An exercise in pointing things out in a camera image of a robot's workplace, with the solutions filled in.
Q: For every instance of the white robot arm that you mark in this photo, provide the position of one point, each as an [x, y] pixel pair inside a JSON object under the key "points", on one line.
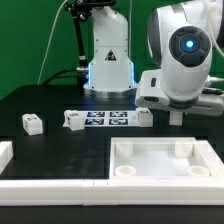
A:
{"points": [[180, 40]]}

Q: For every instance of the black camera stand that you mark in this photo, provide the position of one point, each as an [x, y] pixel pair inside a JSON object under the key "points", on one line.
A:
{"points": [[80, 11]]}

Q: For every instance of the white U-shaped fence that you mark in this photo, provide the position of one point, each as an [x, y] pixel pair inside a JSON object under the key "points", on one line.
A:
{"points": [[124, 191]]}

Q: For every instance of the white square tabletop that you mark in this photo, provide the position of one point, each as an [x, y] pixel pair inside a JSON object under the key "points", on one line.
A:
{"points": [[160, 157]]}

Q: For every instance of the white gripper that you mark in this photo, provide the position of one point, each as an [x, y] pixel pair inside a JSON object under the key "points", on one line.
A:
{"points": [[150, 95]]}

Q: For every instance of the fiducial marker sheet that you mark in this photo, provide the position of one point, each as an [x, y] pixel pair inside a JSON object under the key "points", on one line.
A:
{"points": [[108, 118]]}

